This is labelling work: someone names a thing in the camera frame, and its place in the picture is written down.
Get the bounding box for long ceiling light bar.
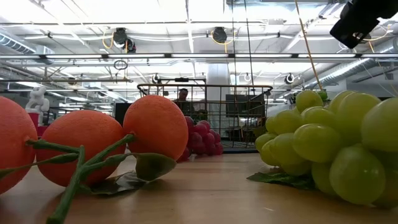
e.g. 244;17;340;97
0;53;398;60

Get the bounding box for wire mesh basket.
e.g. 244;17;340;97
136;83;274;153

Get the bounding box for black ceiling cable reel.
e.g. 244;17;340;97
112;27;137;54
212;26;228;44

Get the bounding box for red grape bunch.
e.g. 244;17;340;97
177;115;224;162

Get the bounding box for green grape bunch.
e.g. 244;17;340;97
247;89;398;208

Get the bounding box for person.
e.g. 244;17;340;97
174;88;208;122

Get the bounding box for black monitor screen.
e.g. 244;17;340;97
225;94;266;118

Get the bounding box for silver ventilation duct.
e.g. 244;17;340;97
303;37;398;91

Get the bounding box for yellow hanging cable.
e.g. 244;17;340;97
294;0;324;91

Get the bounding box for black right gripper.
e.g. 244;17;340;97
329;0;398;49

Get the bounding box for red storage box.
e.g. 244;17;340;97
27;112;48;138

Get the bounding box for tangerine bunch with stem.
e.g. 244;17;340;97
0;95;189;224

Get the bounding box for black cabinet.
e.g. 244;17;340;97
114;102;133;125

